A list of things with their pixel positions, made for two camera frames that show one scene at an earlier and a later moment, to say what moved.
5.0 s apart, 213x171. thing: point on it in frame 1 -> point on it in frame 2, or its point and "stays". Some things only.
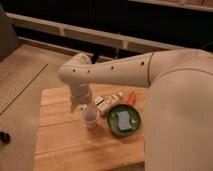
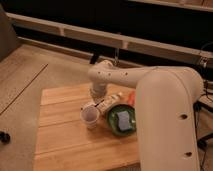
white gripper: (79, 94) -> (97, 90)
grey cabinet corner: (8, 36) stays
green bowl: (113, 121) stays
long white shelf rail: (133, 43) stays
